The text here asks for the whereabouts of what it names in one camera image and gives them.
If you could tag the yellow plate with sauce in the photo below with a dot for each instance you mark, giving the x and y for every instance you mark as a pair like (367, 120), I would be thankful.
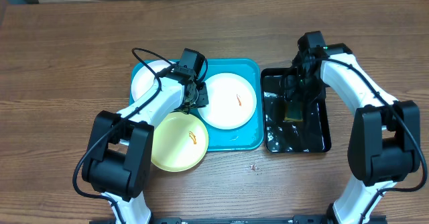
(180, 142)

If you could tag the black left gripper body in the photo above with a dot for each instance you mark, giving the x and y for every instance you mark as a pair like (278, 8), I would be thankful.
(192, 104)

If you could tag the small crumbs on table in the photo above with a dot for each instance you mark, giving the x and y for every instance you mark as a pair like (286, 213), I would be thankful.
(255, 169)

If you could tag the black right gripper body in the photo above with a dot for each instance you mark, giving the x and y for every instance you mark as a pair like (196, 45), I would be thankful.
(309, 90)

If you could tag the white plate with red squiggle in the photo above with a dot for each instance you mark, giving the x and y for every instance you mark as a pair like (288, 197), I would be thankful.
(142, 79)

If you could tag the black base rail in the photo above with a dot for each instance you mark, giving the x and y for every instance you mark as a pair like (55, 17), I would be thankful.
(297, 219)

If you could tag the teal plastic tray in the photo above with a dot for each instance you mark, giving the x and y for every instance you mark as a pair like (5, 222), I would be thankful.
(250, 135)

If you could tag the green yellow sponge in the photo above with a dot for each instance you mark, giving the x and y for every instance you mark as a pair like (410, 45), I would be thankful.
(293, 111)

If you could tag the black rectangular water tray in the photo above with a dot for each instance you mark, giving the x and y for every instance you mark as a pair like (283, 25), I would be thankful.
(309, 135)

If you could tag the white plate with ketchup streak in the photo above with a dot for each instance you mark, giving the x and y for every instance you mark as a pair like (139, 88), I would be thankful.
(231, 101)

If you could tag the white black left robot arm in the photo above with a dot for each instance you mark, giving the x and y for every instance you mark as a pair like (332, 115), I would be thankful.
(117, 160)

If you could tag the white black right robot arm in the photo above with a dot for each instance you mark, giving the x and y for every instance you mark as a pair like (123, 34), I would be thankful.
(384, 152)

